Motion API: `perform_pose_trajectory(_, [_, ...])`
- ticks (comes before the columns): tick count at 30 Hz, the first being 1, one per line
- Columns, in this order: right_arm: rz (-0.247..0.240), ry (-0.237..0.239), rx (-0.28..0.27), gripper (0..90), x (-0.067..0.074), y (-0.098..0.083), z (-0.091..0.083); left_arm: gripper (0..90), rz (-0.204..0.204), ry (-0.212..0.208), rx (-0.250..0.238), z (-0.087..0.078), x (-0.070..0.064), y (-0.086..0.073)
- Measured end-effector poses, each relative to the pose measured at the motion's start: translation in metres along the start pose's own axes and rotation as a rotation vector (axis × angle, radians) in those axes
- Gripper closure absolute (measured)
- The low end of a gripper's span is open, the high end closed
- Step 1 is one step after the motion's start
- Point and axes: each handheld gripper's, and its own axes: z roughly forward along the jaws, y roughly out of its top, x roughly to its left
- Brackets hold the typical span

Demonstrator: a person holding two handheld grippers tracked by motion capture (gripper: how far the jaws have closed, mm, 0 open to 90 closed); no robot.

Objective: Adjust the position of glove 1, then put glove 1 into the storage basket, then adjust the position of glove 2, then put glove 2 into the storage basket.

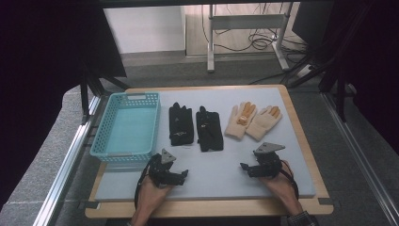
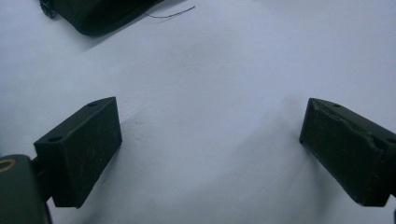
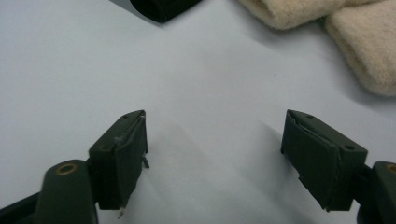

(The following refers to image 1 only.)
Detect teal plastic basket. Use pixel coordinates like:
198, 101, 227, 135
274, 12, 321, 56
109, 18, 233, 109
89, 91, 162, 163

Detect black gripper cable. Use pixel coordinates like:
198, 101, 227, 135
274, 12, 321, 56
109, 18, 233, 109
280, 159, 300, 201
134, 153, 162, 210

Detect black glove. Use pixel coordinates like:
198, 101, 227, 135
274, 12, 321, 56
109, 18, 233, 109
168, 102, 195, 147
195, 105, 225, 153

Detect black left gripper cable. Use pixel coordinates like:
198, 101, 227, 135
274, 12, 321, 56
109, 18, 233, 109
134, 153, 162, 210

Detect beige knit glove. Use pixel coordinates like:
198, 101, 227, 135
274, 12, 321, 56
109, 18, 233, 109
245, 105, 283, 142
224, 101, 258, 141

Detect person's left hand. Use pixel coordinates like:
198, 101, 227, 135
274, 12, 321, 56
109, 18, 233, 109
136, 175, 174, 212

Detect black curtain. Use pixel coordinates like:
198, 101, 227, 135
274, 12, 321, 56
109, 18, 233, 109
0, 0, 127, 205
313, 0, 399, 155

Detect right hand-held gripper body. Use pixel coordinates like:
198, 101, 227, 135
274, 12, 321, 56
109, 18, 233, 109
250, 142, 286, 180

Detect grey foam mat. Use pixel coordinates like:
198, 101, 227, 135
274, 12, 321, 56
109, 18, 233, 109
94, 87, 316, 202

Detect person's right hand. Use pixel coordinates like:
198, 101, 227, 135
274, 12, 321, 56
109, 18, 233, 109
259, 160, 298, 205

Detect white power strip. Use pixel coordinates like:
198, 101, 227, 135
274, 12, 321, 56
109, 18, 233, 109
295, 64, 313, 79

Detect black floor cables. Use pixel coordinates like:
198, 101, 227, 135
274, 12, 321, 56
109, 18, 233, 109
200, 3, 311, 55

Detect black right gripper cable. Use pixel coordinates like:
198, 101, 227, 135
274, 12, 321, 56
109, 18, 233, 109
280, 159, 300, 201

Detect aluminium rail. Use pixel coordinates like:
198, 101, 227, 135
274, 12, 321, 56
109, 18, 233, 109
320, 91, 399, 226
32, 94, 102, 226

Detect black metal stand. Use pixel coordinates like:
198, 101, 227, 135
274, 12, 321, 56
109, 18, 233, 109
79, 62, 130, 125
287, 31, 351, 124

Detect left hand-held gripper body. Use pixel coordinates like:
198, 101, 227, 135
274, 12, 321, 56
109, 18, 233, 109
147, 148, 181, 189

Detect white metal desk frame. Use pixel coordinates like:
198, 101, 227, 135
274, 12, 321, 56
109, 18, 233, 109
206, 3, 292, 74

